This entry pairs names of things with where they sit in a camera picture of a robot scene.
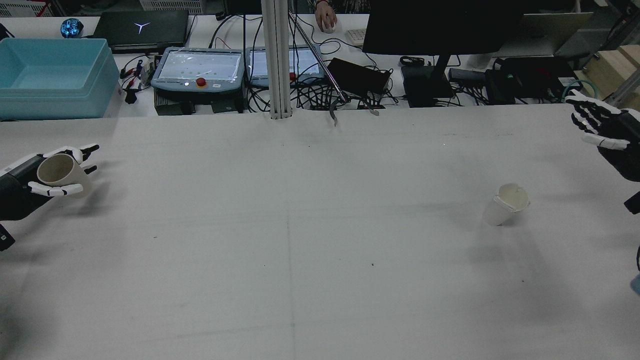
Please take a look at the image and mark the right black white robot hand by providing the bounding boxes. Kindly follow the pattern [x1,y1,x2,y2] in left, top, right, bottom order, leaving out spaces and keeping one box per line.
[565,89,640,182]

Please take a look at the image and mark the bystander human hand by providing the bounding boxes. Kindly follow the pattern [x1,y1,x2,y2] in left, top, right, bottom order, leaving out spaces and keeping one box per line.
[314,0,339,31]

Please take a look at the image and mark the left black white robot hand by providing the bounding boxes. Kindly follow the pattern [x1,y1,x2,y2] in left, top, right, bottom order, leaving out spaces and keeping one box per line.
[0,144,100,222]

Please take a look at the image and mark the beige paper cup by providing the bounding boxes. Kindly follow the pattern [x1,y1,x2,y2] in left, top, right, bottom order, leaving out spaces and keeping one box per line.
[37,153,94,197]

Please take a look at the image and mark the white paper cup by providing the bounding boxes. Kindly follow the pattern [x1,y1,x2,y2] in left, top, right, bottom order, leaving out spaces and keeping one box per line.
[482,183,530,227]

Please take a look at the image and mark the white keyboard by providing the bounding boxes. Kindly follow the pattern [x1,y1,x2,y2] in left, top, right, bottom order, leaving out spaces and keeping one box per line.
[344,28,369,49]

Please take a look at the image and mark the thin metal rod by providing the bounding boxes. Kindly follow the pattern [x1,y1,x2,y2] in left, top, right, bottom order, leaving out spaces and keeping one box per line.
[287,11,351,104]

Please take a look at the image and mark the teach pendant with red button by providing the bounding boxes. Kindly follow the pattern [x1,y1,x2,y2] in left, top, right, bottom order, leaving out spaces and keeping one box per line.
[150,47,246,94]
[244,46,326,89]

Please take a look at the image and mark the wooden box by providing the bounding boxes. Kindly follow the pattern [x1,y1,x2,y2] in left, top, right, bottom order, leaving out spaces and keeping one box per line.
[582,45,640,106]

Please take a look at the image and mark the black power brick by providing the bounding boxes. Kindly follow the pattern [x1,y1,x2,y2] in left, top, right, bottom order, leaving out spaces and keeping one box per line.
[327,57,392,97]

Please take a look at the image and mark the light blue plastic bin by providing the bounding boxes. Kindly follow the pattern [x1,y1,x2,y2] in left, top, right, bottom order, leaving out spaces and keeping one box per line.
[0,38,121,121]

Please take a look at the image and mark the black electronics box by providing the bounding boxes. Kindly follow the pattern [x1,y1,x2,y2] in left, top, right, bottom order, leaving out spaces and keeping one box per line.
[486,56,582,105]

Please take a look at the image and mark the black monitor with stand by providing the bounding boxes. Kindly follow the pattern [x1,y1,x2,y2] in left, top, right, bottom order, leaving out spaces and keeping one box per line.
[362,0,527,109]

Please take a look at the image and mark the grey flat panel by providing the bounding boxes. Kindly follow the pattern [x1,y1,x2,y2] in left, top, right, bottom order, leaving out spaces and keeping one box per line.
[492,12,594,59]

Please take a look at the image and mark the white mesh crate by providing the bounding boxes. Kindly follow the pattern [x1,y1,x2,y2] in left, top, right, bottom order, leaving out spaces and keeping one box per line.
[0,0,52,17]
[139,0,206,14]

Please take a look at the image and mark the black controller box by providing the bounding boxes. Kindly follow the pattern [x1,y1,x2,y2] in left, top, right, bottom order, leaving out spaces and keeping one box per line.
[154,89,246,116]

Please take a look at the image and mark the grey power strip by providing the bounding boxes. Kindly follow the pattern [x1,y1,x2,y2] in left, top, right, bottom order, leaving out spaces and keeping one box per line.
[448,67,489,84]

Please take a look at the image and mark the red black clip leads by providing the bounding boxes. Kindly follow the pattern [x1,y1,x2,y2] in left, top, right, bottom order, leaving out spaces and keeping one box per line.
[119,59,152,105]

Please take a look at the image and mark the blue round gadget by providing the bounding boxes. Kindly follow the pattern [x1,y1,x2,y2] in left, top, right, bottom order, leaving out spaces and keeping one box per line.
[60,18,84,39]

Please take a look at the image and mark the black laptop with white logo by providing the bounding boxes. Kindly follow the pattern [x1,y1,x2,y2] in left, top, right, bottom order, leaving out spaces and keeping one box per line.
[92,10,190,54]

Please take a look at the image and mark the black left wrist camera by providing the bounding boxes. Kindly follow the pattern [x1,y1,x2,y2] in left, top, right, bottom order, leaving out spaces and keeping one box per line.
[0,222,16,252]

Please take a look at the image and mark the teal cable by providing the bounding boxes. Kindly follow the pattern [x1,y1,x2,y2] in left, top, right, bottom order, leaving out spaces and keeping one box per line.
[562,79,599,102]

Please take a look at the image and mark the aluminium profile post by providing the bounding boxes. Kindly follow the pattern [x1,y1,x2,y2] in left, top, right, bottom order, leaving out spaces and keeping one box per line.
[260,0,293,120]

